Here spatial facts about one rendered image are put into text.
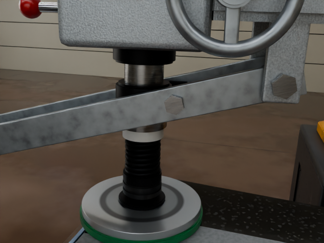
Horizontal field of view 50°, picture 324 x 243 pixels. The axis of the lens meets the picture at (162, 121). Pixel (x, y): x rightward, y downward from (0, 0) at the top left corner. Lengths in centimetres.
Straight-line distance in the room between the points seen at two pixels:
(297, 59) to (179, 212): 31
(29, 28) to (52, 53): 69
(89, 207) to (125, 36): 31
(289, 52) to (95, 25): 25
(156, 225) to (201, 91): 22
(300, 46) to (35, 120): 40
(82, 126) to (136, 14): 20
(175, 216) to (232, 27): 33
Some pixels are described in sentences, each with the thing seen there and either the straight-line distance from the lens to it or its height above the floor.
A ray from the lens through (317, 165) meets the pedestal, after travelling 121.
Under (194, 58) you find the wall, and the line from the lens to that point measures 667.
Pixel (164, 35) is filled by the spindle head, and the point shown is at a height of 114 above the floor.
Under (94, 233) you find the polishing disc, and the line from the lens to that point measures 59.
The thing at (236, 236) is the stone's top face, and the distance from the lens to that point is 62.
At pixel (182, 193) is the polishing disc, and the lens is 67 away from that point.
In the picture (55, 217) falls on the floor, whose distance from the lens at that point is 226.
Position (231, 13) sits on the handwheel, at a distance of 40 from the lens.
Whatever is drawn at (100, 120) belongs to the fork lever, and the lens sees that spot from 54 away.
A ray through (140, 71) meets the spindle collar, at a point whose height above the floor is 108.
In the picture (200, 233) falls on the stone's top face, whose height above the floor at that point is 82.
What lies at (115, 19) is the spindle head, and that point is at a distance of 46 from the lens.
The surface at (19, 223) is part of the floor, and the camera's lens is 226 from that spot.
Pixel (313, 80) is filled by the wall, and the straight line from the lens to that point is 672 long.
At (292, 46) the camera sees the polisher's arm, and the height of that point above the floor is 113.
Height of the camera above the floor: 116
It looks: 16 degrees down
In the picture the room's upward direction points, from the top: 2 degrees clockwise
